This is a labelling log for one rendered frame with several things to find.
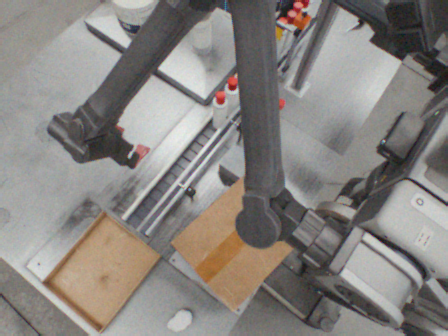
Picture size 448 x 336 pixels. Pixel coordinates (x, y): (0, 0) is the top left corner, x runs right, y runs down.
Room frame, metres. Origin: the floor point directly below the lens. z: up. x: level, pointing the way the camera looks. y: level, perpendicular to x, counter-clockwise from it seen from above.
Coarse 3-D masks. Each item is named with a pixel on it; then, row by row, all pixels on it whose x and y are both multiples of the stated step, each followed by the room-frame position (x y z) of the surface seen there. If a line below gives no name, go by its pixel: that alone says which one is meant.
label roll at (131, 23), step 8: (112, 0) 0.97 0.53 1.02; (120, 0) 0.98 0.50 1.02; (128, 0) 0.98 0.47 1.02; (136, 0) 0.99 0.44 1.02; (144, 0) 0.99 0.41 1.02; (152, 0) 1.00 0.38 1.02; (120, 8) 0.95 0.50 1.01; (128, 8) 0.94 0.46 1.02; (136, 8) 0.95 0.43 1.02; (144, 8) 0.96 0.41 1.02; (152, 8) 0.99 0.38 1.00; (120, 16) 0.96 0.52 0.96; (128, 16) 0.94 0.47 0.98; (136, 16) 0.95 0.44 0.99; (144, 16) 0.96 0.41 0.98; (120, 24) 0.97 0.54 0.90; (128, 24) 0.95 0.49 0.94; (136, 24) 0.94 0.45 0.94; (128, 32) 0.95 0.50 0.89; (136, 32) 0.94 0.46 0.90
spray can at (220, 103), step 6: (216, 96) 0.56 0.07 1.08; (222, 96) 0.57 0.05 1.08; (216, 102) 0.56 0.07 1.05; (222, 102) 0.56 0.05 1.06; (216, 108) 0.55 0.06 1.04; (222, 108) 0.55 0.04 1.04; (216, 114) 0.55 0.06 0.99; (222, 114) 0.55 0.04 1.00; (216, 120) 0.55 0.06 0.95; (222, 120) 0.55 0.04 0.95; (216, 126) 0.55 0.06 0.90
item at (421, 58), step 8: (440, 40) 0.52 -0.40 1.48; (440, 48) 0.50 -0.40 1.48; (416, 56) 0.51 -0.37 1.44; (424, 56) 0.50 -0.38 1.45; (432, 56) 0.49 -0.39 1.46; (440, 56) 0.49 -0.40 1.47; (424, 64) 0.50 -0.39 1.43; (432, 64) 0.48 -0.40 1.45; (440, 64) 0.48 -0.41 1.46; (432, 72) 0.47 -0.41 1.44; (440, 72) 0.47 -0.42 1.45; (432, 80) 0.48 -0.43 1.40; (440, 80) 0.46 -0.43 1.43; (432, 88) 0.46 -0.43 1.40
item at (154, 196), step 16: (304, 32) 1.08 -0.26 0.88; (240, 112) 0.64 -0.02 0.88; (208, 128) 0.55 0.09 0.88; (224, 128) 0.56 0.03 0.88; (192, 144) 0.47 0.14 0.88; (176, 160) 0.40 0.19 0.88; (192, 160) 0.41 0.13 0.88; (176, 176) 0.34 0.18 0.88; (160, 192) 0.27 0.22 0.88; (176, 192) 0.28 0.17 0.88; (144, 208) 0.21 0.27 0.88; (160, 208) 0.21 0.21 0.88
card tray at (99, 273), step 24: (96, 240) 0.08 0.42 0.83; (120, 240) 0.09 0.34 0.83; (72, 264) -0.01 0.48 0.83; (96, 264) 0.00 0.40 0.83; (120, 264) 0.01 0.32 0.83; (144, 264) 0.02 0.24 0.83; (48, 288) -0.10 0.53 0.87; (72, 288) -0.09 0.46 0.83; (96, 288) -0.08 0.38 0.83; (120, 288) -0.07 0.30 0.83; (96, 312) -0.15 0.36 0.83
